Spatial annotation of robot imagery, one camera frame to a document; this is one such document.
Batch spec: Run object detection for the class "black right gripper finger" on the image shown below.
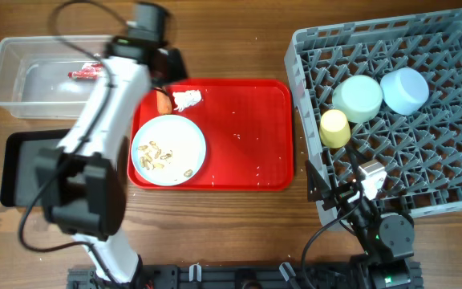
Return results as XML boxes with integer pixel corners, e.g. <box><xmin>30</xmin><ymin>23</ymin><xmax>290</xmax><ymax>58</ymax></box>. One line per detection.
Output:
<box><xmin>305</xmin><ymin>161</ymin><xmax>330</xmax><ymax>202</ymax></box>
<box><xmin>345</xmin><ymin>144</ymin><xmax>369</xmax><ymax>169</ymax></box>

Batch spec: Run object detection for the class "yellow plastic cup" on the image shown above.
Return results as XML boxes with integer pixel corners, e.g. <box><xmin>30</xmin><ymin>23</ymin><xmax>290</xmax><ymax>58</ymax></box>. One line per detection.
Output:
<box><xmin>319</xmin><ymin>109</ymin><xmax>351</xmax><ymax>149</ymax></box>

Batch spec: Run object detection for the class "white tissue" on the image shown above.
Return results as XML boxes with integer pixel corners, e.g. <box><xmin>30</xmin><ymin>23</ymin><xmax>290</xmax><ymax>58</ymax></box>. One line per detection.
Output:
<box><xmin>172</xmin><ymin>90</ymin><xmax>202</xmax><ymax>112</ymax></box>

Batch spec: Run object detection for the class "orange carrot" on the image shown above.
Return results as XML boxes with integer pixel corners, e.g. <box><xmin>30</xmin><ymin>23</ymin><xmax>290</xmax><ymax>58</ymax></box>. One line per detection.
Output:
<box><xmin>156</xmin><ymin>89</ymin><xmax>172</xmax><ymax>115</ymax></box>

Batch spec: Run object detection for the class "mint green bowl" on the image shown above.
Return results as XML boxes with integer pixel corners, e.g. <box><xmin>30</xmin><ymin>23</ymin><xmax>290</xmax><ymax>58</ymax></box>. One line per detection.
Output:
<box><xmin>332</xmin><ymin>75</ymin><xmax>383</xmax><ymax>123</ymax></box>

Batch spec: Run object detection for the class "red snack wrapper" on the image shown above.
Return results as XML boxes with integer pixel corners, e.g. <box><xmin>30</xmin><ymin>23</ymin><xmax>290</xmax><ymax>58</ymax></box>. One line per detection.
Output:
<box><xmin>67</xmin><ymin>63</ymin><xmax>103</xmax><ymax>79</ymax></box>

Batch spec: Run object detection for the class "light blue bowl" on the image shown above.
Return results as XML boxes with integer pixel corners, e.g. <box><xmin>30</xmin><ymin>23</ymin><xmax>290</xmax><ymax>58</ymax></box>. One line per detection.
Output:
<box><xmin>380</xmin><ymin>67</ymin><xmax>429</xmax><ymax>116</ymax></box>

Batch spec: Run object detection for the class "light blue plate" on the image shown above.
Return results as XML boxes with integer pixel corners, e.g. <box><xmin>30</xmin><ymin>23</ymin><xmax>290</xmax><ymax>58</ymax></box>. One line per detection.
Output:
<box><xmin>130</xmin><ymin>115</ymin><xmax>207</xmax><ymax>186</ymax></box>

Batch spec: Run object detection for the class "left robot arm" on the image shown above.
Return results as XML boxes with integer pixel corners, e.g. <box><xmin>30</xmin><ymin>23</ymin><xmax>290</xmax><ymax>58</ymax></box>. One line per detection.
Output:
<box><xmin>33</xmin><ymin>2</ymin><xmax>188</xmax><ymax>288</ymax></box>

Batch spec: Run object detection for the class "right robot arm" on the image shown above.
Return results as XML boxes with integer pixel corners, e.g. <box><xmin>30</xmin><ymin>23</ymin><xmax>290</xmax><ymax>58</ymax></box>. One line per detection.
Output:
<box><xmin>301</xmin><ymin>144</ymin><xmax>419</xmax><ymax>288</ymax></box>

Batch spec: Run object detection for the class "grey dishwasher rack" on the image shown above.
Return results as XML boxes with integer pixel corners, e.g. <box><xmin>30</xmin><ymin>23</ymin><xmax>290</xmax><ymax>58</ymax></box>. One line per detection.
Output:
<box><xmin>284</xmin><ymin>8</ymin><xmax>462</xmax><ymax>218</ymax></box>

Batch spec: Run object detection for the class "red plastic tray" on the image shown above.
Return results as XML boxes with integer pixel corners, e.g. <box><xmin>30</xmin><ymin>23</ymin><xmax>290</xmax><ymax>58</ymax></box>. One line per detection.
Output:
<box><xmin>127</xmin><ymin>78</ymin><xmax>295</xmax><ymax>192</ymax></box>

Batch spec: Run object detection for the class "clear plastic bin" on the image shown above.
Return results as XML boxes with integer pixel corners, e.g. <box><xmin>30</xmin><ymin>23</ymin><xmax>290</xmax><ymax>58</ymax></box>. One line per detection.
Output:
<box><xmin>0</xmin><ymin>36</ymin><xmax>95</xmax><ymax>119</ymax></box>

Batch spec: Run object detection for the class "black tray bin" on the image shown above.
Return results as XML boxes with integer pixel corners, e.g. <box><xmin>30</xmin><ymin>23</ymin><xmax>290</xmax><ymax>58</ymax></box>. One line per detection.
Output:
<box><xmin>0</xmin><ymin>129</ymin><xmax>69</xmax><ymax>207</ymax></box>

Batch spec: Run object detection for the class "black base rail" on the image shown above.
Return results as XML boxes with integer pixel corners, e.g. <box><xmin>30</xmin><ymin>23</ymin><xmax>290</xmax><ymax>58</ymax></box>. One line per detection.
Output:
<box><xmin>67</xmin><ymin>262</ymin><xmax>424</xmax><ymax>289</ymax></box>

